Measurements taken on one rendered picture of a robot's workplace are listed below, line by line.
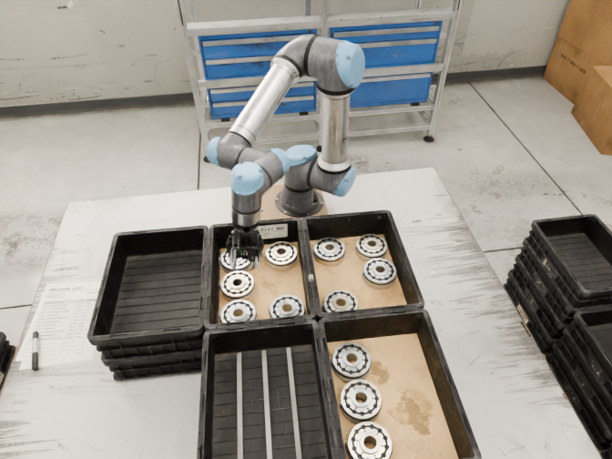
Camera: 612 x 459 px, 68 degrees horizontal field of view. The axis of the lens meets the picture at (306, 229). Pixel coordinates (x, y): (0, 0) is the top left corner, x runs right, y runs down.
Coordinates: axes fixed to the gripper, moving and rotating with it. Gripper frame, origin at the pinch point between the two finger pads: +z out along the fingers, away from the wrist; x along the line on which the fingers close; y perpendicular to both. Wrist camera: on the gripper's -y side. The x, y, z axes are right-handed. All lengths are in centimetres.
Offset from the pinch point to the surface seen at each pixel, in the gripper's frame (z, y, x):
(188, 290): 14.1, -2.0, -16.8
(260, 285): 11.4, -0.9, 5.0
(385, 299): 6.9, 9.0, 42.3
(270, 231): 4.9, -18.3, 9.1
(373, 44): 8, -191, 85
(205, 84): 38, -185, -20
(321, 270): 9.0, -4.8, 24.9
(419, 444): 7, 51, 40
